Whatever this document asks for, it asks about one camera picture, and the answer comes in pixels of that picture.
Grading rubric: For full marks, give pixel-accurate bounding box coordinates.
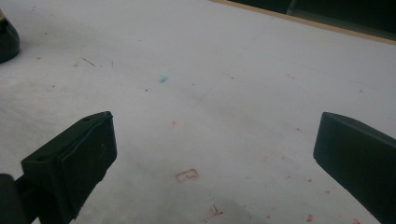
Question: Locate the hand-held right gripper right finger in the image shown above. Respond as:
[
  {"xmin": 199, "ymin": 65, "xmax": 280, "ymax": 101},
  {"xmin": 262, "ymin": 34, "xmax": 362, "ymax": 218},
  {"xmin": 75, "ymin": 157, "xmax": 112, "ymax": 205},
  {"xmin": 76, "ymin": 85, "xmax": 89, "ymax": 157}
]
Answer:
[{"xmin": 313, "ymin": 111, "xmax": 396, "ymax": 224}]

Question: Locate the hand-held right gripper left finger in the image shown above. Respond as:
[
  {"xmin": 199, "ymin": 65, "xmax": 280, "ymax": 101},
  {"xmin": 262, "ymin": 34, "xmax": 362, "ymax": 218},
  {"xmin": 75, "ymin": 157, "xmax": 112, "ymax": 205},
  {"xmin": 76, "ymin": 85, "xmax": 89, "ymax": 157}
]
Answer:
[{"xmin": 20, "ymin": 110, "xmax": 119, "ymax": 224}]

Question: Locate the dark round object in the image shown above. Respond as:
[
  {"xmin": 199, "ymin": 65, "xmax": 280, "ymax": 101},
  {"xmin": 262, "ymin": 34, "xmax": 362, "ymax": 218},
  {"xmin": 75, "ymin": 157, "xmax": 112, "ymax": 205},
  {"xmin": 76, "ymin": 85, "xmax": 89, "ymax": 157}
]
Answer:
[{"xmin": 0, "ymin": 8, "xmax": 21, "ymax": 64}]

